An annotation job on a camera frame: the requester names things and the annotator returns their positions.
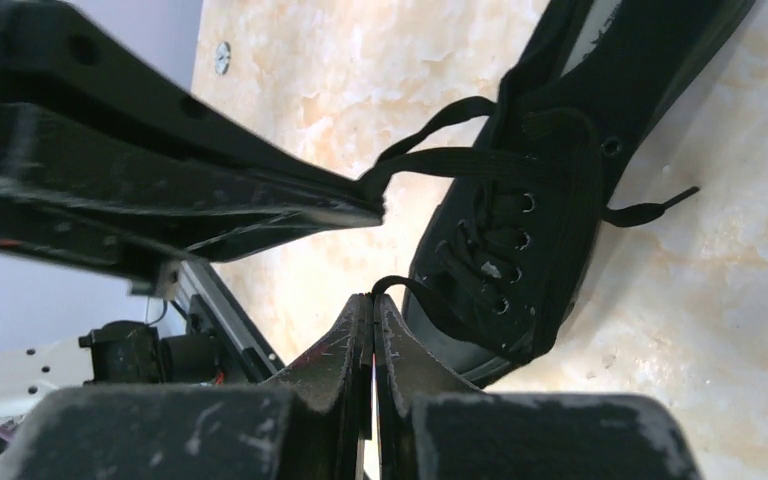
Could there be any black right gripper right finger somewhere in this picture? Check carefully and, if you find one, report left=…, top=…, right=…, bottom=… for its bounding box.
left=373, top=294, right=479, bottom=479

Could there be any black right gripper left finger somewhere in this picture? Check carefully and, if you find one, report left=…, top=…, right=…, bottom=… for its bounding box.
left=261, top=294, right=373, bottom=479

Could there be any aluminium frame rail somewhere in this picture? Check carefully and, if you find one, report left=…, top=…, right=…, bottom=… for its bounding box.
left=175, top=262, right=285, bottom=384

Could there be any black shoelace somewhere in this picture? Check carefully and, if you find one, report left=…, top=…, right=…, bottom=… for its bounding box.
left=361, top=97, right=695, bottom=346

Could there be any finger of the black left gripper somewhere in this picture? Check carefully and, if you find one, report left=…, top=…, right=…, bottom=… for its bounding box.
left=0, top=1, right=365, bottom=199
left=0, top=105, right=383, bottom=295

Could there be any black canvas sneaker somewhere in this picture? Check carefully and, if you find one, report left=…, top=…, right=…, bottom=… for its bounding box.
left=403, top=1, right=751, bottom=387

